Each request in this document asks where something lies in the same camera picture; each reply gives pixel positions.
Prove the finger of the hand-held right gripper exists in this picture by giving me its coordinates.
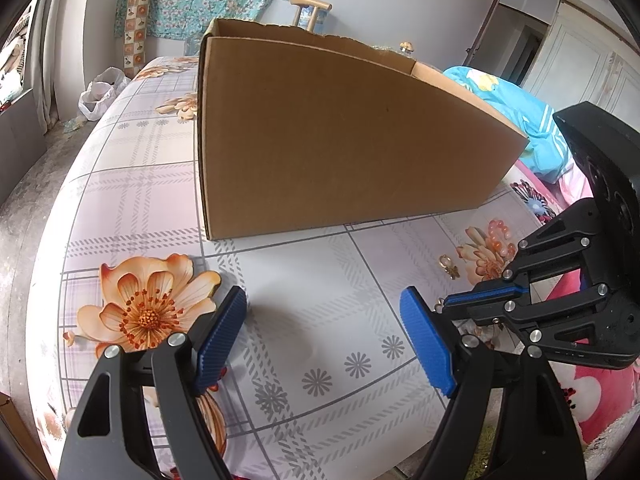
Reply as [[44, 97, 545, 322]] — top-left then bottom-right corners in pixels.
[[501, 198, 609, 282], [442, 281, 619, 345]]

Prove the grey curtain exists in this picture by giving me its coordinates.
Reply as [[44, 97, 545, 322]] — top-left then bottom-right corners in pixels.
[[35, 0, 68, 131]]

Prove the turquoise quilt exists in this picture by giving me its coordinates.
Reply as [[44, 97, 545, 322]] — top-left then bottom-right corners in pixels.
[[442, 65, 576, 186]]

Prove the grey cabinet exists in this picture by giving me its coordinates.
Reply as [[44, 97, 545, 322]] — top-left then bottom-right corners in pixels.
[[0, 87, 48, 206]]

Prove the brown cardboard box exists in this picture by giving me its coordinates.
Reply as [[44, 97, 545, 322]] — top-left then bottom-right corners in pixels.
[[194, 17, 531, 243]]

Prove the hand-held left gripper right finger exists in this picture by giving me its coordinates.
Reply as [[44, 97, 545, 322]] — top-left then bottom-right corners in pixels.
[[399, 286, 586, 480]]

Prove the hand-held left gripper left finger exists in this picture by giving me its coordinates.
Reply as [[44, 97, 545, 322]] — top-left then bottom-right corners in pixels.
[[59, 285, 248, 480]]

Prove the pink floral blanket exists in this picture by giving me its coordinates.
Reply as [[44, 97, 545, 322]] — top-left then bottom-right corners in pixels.
[[510, 157, 640, 461]]

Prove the white wardrobe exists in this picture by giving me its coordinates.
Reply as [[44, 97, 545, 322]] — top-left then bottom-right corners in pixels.
[[520, 0, 640, 131]]

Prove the pink orange bead bracelet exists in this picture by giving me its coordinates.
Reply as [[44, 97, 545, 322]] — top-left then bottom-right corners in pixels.
[[484, 218, 517, 263]]

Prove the teal floral wall cloth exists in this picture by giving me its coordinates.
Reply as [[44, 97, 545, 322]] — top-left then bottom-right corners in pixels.
[[115, 0, 301, 41]]

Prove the pile of household clutter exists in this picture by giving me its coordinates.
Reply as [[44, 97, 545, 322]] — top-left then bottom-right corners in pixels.
[[0, 0, 38, 111]]

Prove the wooden chair back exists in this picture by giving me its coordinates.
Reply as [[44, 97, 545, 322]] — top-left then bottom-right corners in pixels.
[[291, 0, 333, 32]]

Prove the white plastic bag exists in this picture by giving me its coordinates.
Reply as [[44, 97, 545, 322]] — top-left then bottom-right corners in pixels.
[[78, 66, 132, 121]]

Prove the dark wooden door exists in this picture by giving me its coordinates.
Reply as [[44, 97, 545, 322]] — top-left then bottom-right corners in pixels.
[[467, 0, 551, 86]]

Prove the orange checked patterned roll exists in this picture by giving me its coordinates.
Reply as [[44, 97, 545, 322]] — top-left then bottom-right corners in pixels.
[[122, 0, 152, 68]]

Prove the floral plaid tablecloth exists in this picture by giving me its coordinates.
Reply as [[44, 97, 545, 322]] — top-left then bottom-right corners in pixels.
[[30, 55, 576, 480]]

